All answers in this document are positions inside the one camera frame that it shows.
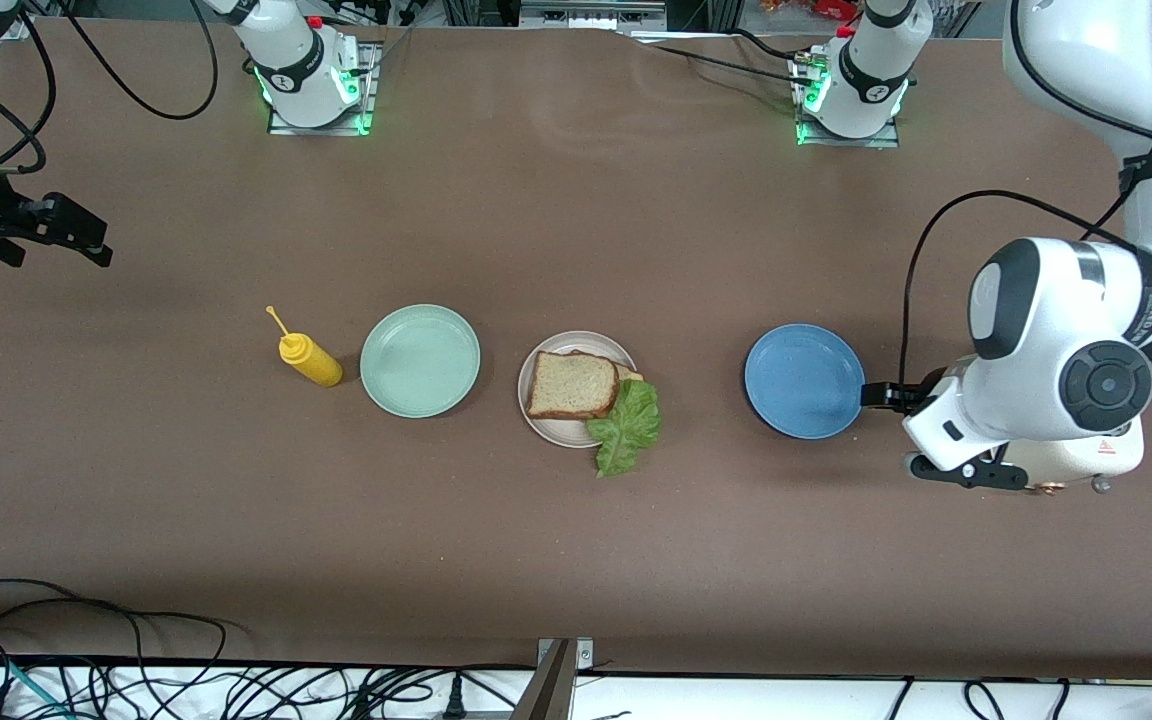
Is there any green round plate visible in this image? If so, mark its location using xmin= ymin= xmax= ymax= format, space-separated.
xmin=359 ymin=303 xmax=482 ymax=419

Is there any beige round plate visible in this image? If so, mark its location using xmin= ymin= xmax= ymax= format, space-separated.
xmin=517 ymin=330 xmax=641 ymax=449

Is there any red package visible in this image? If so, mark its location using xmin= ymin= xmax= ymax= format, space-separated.
xmin=761 ymin=0 xmax=862 ymax=21

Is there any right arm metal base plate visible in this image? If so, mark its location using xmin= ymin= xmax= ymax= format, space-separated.
xmin=266 ymin=42 xmax=379 ymax=136

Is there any white two-slot toaster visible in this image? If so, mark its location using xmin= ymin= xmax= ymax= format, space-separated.
xmin=1008 ymin=412 xmax=1146 ymax=497

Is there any grey metal post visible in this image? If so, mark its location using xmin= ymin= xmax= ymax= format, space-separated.
xmin=511 ymin=640 xmax=577 ymax=720

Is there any black looped floor cable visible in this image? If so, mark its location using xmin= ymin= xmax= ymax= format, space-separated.
xmin=0 ymin=578 xmax=229 ymax=691

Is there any metal bracket plate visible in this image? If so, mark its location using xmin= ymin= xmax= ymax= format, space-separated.
xmin=536 ymin=637 xmax=597 ymax=669

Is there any green lettuce leaf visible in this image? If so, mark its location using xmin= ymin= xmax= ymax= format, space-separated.
xmin=586 ymin=378 xmax=664 ymax=479

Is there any black table cable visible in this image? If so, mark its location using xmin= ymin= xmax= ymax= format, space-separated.
xmin=626 ymin=30 xmax=819 ymax=91

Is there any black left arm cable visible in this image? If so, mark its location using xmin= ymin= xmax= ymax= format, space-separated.
xmin=900 ymin=0 xmax=1152 ymax=387

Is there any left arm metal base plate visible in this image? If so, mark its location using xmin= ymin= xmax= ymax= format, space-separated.
xmin=794 ymin=55 xmax=902 ymax=149

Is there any yellow mustard squeeze bottle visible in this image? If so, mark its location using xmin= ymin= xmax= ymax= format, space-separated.
xmin=265 ymin=305 xmax=345 ymax=388

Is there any grey equipment box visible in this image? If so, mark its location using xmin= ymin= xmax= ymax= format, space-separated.
xmin=519 ymin=0 xmax=667 ymax=31

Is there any blue round plate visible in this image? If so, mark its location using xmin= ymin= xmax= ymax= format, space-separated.
xmin=744 ymin=322 xmax=867 ymax=441

